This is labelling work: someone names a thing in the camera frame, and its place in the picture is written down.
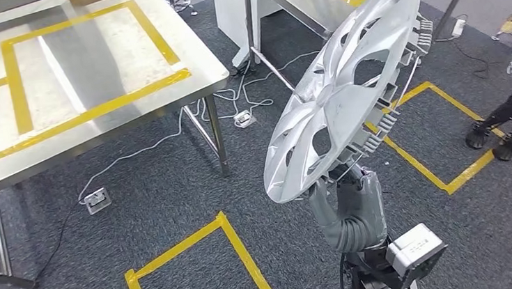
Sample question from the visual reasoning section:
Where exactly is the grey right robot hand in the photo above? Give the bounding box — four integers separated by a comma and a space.
306, 164, 389, 251

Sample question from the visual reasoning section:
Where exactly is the silver plastic wheel hubcap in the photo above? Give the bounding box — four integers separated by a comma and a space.
247, 0, 449, 206

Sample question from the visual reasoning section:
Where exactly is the steel workbench table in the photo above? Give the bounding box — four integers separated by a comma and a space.
242, 0, 512, 100
0, 0, 248, 289

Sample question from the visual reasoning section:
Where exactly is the yellow floor tape square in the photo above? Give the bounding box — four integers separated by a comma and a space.
362, 75, 511, 203
120, 206, 284, 289

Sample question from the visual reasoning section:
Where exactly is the grey floor socket box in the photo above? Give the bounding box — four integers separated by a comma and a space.
82, 187, 114, 216
233, 109, 258, 129

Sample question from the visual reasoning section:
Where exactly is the white power strip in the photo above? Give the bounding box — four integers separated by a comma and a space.
450, 17, 468, 38

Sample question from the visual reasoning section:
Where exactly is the white cabinet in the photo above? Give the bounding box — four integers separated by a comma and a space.
214, 0, 269, 70

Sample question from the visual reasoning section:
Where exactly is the chrome stool base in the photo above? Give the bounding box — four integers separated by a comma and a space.
162, 0, 199, 19

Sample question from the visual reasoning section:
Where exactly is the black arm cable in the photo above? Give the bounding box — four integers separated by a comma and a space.
337, 251, 350, 289

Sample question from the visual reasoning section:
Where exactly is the white floor cable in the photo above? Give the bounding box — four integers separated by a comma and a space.
70, 105, 197, 206

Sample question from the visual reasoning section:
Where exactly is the black floor cable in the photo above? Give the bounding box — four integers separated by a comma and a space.
8, 202, 94, 289

